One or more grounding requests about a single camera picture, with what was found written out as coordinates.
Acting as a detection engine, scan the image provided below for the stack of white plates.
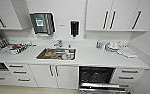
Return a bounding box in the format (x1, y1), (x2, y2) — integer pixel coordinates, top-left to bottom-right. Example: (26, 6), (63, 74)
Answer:
(105, 41), (123, 53)

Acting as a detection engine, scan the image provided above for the steel sink basin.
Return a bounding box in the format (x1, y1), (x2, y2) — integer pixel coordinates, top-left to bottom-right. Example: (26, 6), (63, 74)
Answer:
(35, 47), (78, 62)

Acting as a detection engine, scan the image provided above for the dish drying rack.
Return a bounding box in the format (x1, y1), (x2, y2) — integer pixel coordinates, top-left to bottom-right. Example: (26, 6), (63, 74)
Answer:
(0, 38), (36, 55)

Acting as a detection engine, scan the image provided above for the black wall soap dispenser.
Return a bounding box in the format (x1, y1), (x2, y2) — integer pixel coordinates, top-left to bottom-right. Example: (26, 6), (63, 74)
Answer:
(69, 20), (81, 39)

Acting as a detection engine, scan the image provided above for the chrome sink faucet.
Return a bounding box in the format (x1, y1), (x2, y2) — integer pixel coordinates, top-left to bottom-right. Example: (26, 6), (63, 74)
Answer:
(53, 39), (64, 49)

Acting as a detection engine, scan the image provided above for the steel paper towel dispenser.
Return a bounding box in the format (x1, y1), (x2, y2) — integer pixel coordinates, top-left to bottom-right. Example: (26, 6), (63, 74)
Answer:
(29, 12), (57, 36)

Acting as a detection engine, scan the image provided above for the white two-door base cabinet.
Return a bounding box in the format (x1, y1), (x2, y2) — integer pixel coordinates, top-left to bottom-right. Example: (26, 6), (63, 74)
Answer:
(28, 64), (80, 91)

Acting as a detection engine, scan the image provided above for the blue-label dish soap bottle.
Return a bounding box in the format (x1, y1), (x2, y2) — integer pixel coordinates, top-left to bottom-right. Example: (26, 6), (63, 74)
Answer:
(96, 40), (102, 51)

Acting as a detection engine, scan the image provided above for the stainless steel dishwasher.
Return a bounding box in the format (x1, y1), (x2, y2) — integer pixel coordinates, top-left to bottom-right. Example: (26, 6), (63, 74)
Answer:
(78, 65), (127, 94)

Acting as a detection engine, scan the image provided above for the orange bowl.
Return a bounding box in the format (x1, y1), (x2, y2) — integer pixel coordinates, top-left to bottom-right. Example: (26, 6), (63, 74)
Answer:
(45, 49), (56, 57)

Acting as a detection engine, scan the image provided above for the white mug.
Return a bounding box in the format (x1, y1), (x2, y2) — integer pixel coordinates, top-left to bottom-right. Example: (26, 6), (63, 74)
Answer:
(62, 50), (74, 61)

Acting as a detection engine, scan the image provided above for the small chrome sink knob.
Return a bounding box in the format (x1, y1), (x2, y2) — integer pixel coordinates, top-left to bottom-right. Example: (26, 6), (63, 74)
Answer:
(68, 43), (73, 49)

